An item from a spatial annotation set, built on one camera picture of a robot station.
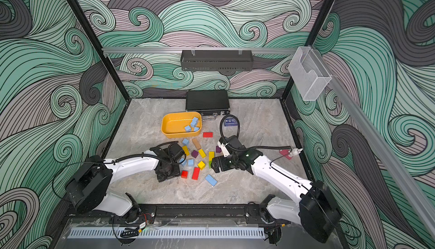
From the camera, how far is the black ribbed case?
109 cm

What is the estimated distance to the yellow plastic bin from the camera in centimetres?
100

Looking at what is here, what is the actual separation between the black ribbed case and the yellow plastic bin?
4 centimetres
